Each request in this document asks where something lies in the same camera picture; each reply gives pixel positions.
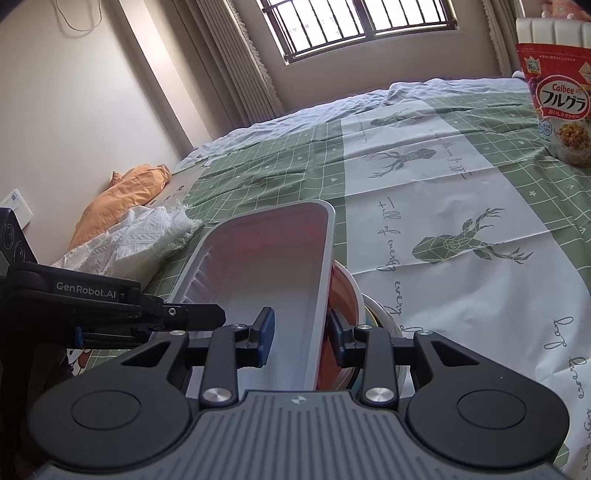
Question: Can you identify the white pink plastic tray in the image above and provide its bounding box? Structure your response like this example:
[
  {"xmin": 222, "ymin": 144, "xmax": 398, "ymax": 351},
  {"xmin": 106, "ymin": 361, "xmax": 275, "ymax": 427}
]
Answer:
[{"xmin": 168, "ymin": 200, "xmax": 335, "ymax": 392}]

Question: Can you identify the pink plush toy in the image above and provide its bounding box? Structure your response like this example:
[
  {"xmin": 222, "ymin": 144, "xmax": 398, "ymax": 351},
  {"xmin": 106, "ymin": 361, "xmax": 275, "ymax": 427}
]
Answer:
[{"xmin": 541, "ymin": 0, "xmax": 590, "ymax": 21}]

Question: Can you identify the beige pleated curtain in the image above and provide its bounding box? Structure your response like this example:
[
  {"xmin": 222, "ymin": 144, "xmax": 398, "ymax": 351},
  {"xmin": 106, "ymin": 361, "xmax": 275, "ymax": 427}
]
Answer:
[{"xmin": 187, "ymin": 1, "xmax": 284, "ymax": 127}]

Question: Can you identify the teal bowl white inside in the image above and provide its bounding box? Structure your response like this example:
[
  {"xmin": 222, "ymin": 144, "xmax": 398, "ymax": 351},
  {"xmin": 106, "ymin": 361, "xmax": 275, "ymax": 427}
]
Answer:
[{"xmin": 348, "ymin": 293, "xmax": 397, "ymax": 395}]

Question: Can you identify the window with black bars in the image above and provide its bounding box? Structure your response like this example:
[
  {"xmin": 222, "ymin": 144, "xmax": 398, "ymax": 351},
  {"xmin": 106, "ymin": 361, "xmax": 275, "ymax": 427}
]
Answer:
[{"xmin": 259, "ymin": 0, "xmax": 458, "ymax": 64}]

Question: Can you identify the white wall socket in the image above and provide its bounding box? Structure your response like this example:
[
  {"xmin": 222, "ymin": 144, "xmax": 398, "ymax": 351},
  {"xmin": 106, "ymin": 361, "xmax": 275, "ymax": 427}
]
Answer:
[{"xmin": 0, "ymin": 188, "xmax": 34, "ymax": 229}]

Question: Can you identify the orange cloth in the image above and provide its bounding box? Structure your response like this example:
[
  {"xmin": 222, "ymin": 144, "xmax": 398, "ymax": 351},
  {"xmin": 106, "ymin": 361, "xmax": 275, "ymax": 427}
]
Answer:
[{"xmin": 68, "ymin": 164, "xmax": 171, "ymax": 250}]

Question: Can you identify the white lace cloth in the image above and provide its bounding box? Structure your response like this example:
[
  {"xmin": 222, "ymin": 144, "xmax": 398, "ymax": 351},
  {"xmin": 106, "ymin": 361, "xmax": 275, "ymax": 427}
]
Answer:
[{"xmin": 54, "ymin": 204, "xmax": 204, "ymax": 288}]

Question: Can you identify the right side curtain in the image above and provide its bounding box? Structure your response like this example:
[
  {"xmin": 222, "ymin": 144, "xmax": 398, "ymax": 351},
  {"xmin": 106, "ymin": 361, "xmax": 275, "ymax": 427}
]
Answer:
[{"xmin": 481, "ymin": 0, "xmax": 523, "ymax": 77}]

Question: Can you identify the cream padded headboard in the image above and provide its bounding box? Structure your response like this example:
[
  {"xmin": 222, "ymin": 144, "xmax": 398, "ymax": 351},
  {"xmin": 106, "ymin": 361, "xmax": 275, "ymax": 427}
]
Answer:
[{"xmin": 516, "ymin": 17, "xmax": 591, "ymax": 49}]

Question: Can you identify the red Calbee cereal bag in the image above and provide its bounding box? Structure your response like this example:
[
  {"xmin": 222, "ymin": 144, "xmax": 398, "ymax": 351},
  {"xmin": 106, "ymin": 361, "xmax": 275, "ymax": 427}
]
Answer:
[{"xmin": 517, "ymin": 43, "xmax": 590, "ymax": 168}]

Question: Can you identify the green checked bed sheet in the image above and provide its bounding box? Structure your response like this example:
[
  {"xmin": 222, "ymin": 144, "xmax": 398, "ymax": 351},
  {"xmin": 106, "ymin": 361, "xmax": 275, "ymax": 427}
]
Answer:
[{"xmin": 154, "ymin": 78, "xmax": 590, "ymax": 479}]

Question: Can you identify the floral ceramic plate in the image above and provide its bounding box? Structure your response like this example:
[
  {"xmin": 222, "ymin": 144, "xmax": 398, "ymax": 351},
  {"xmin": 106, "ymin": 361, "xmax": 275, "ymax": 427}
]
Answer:
[{"xmin": 361, "ymin": 294, "xmax": 408, "ymax": 409}]

